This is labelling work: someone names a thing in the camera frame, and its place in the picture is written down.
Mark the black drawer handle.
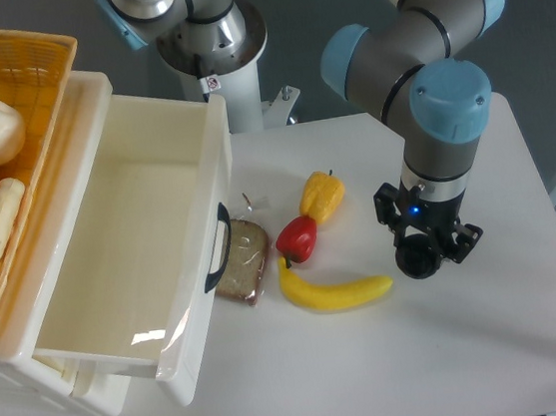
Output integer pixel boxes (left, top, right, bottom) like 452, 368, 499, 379
204, 203, 233, 293

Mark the yellow banana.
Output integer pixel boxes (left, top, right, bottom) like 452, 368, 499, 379
277, 256, 394, 312

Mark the yellow woven basket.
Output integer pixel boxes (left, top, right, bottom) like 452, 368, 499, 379
0, 29, 78, 310

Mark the red bell pepper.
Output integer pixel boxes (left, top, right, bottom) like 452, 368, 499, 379
276, 215, 317, 268

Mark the white plastic drawer cabinet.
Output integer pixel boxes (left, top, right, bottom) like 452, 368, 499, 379
0, 66, 150, 416

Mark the white open upper drawer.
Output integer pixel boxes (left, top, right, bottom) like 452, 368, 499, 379
35, 95, 232, 406

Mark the yellow bell pepper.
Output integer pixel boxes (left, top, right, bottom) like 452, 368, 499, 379
299, 171, 345, 224

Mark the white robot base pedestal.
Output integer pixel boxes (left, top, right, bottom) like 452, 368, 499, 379
156, 0, 300, 134

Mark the wrapped brown bread slice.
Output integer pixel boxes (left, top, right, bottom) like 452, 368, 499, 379
215, 192, 272, 307

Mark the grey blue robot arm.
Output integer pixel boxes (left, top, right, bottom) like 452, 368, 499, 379
96, 0, 505, 279

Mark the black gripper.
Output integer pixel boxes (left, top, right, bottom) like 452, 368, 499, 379
373, 176, 483, 263

